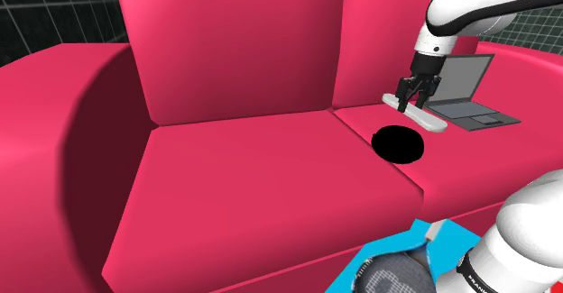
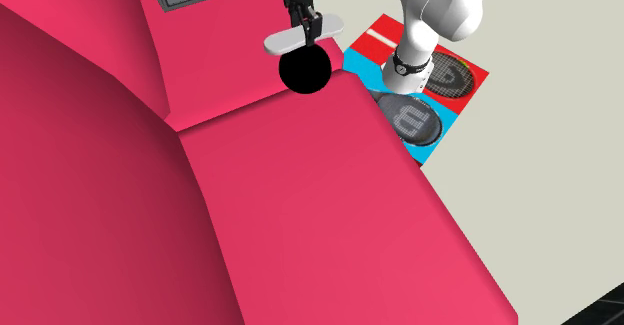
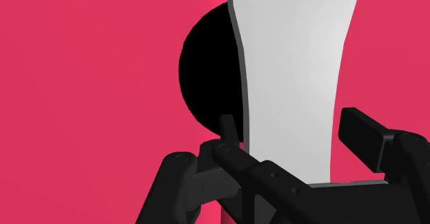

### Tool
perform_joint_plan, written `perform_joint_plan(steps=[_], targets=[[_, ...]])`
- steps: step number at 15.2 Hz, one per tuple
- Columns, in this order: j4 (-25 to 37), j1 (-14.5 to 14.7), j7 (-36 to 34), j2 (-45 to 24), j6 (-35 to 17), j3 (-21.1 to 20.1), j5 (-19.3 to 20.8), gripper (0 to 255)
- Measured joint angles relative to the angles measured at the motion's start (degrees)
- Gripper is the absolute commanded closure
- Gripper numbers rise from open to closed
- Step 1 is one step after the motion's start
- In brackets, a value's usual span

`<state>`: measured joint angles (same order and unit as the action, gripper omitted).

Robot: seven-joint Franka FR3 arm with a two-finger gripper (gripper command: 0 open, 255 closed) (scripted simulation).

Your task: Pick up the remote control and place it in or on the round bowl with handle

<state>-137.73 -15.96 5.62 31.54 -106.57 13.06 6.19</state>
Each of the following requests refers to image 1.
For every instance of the grey laptop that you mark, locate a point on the grey laptop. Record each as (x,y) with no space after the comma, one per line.
(465,77)

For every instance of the black round object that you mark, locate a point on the black round object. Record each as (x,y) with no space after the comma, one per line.
(398,145)

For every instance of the white remote control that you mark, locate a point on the white remote control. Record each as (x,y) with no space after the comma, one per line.
(433,123)

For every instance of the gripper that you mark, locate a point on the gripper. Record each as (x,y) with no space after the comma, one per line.
(425,65)

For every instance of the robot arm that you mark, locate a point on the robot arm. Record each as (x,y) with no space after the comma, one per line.
(462,10)

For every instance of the red sofa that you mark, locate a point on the red sofa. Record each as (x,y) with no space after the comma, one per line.
(264,173)

